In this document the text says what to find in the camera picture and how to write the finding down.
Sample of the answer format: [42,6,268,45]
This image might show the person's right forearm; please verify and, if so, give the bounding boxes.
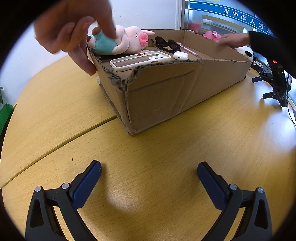
[248,31,296,78]

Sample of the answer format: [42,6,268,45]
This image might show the white earbuds case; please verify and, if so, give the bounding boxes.
[173,51,189,60]

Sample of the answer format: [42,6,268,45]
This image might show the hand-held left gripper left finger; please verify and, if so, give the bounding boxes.
[25,160,102,241]

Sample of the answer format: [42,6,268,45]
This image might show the blue window banner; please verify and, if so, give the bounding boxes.
[188,0,278,35]

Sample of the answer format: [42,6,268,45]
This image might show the pink patterned pen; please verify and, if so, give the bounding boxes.
[178,43,201,58]

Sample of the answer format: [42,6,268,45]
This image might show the pink pig plush toy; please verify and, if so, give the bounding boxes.
[87,24,155,55]

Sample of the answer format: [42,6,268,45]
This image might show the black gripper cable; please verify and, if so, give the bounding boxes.
[287,96,296,127]

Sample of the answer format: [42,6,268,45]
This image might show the person's right hand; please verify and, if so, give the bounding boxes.
[217,33,251,49]

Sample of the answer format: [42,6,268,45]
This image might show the black cable bundle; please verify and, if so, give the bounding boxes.
[250,57,269,70]

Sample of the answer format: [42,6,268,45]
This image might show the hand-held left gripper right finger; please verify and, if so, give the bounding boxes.
[197,162,274,241]

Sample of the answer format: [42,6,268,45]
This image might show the panda plush toy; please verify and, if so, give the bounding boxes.
[235,46,255,62]

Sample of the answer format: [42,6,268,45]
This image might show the brown cardboard box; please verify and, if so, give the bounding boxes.
[87,29,254,136]

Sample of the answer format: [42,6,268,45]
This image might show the bright pink plush toy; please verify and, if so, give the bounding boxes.
[203,30,223,42]

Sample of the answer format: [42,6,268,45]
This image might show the black sunglasses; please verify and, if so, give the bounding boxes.
[151,36,183,54]

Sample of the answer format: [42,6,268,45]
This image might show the person's left hand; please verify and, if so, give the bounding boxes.
[34,0,117,76]

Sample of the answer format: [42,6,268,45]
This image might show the white window frame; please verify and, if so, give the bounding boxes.
[178,0,190,30]

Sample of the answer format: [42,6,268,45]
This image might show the green paper bag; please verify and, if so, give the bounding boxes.
[0,104,14,139]

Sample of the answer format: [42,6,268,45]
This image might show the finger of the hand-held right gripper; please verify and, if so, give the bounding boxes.
[252,73,274,83]
[263,91,279,100]

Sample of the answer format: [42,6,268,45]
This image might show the white clear phone case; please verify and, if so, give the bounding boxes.
[110,50,171,72]

